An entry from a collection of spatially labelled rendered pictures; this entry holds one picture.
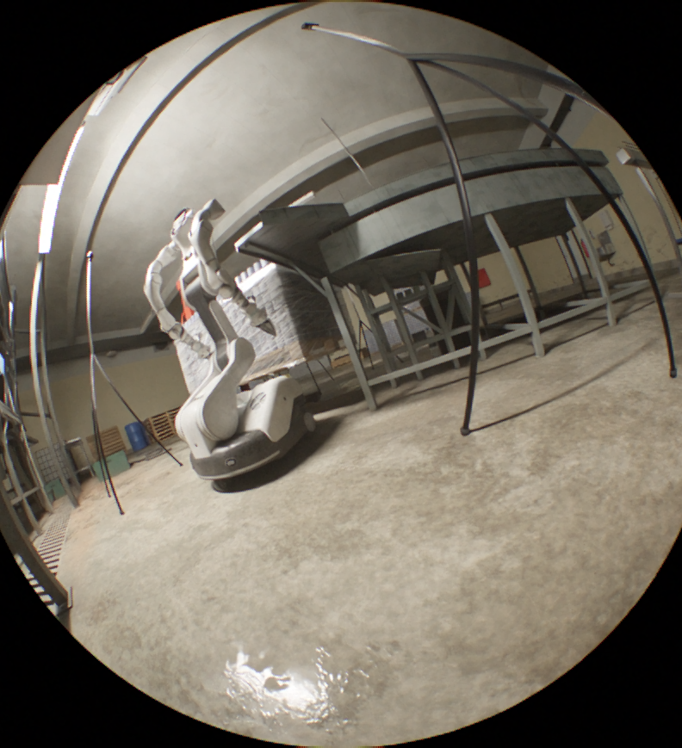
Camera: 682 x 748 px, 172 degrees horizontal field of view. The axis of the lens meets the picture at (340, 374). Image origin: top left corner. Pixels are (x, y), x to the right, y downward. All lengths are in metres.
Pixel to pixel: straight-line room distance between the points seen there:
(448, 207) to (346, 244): 0.60
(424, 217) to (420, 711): 1.51
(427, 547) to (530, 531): 0.18
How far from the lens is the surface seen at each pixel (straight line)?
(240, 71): 4.58
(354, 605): 0.41
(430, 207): 1.34
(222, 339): 1.24
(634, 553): 0.44
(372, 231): 1.30
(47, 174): 1.49
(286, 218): 1.22
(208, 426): 0.89
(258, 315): 1.14
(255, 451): 0.87
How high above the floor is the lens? 0.34
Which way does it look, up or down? 4 degrees down
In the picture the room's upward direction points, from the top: 21 degrees counter-clockwise
